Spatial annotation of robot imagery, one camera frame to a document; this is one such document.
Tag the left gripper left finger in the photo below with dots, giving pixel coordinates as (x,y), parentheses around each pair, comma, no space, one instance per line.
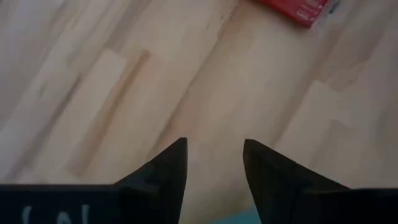
(149,193)

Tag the red box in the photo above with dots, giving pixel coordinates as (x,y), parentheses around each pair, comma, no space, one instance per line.
(295,9)

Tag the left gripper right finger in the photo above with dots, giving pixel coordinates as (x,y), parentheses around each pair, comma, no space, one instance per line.
(286,193)

